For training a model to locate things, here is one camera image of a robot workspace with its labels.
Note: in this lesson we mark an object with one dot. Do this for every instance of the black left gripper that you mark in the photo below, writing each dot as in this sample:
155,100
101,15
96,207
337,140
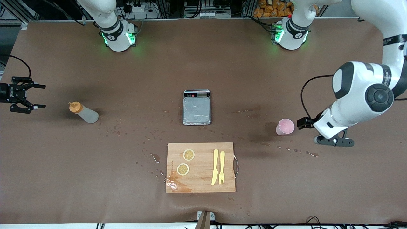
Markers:
306,122

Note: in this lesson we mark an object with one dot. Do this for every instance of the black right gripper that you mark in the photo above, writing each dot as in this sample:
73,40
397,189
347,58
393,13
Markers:
12,92

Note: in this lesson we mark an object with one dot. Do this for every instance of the pink plastic cup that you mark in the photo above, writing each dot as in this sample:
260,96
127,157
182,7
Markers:
285,126

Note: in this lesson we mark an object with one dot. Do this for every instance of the clear squeeze bottle orange cap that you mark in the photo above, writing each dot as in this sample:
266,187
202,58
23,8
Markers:
86,114

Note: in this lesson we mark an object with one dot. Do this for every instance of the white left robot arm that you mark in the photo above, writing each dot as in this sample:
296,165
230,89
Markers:
356,95

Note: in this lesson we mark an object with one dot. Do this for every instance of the yellow plastic fork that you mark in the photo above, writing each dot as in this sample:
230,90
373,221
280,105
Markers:
222,165

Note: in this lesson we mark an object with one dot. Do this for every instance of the yellow plastic knife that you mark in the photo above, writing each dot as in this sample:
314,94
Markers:
215,168

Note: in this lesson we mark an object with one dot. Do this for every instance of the silver digital kitchen scale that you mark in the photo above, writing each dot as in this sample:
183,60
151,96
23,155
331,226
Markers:
196,111

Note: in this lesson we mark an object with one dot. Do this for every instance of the wooden cutting board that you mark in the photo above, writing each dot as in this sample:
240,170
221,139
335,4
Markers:
200,181

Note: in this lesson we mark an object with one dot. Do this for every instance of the dried lemon slice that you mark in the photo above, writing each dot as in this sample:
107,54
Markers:
189,155
182,169

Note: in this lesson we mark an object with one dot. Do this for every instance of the orange snack bag pile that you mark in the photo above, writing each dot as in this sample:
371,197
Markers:
273,8

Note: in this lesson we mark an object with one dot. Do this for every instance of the metal table edge clamp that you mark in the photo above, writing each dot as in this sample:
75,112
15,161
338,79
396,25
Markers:
205,219

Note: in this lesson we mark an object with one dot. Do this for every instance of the white power strip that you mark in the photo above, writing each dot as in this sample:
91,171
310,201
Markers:
140,9

